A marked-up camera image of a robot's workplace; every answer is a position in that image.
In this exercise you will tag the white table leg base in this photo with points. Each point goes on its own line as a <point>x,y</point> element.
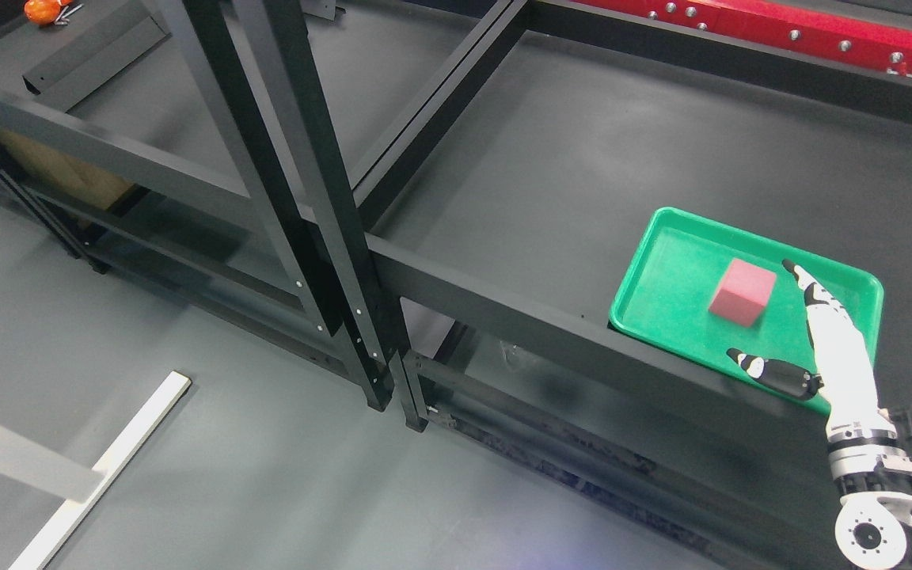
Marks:
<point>79,486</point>

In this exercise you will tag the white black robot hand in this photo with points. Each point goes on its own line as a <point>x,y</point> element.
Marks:
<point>843,374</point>

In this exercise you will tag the black metal shelf right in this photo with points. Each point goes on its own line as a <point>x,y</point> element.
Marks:
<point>515,198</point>

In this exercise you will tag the black metal shelf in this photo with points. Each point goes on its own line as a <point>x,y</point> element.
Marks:
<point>225,210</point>
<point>515,198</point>

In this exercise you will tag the pink foam block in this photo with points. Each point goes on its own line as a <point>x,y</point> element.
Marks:
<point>743,293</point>

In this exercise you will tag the brown cardboard box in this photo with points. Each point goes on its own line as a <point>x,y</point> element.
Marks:
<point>63,172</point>

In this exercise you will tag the orange handled tool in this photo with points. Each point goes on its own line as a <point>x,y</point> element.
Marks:
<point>50,13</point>

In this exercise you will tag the black metal shelf left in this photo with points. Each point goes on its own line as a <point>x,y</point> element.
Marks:
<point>225,210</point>

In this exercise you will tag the white robot forearm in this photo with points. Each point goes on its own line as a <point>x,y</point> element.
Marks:
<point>873,475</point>

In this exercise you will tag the red metal beam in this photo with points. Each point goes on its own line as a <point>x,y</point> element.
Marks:
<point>838,38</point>

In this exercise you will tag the green plastic tray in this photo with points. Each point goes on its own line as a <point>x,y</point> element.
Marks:
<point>664,297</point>

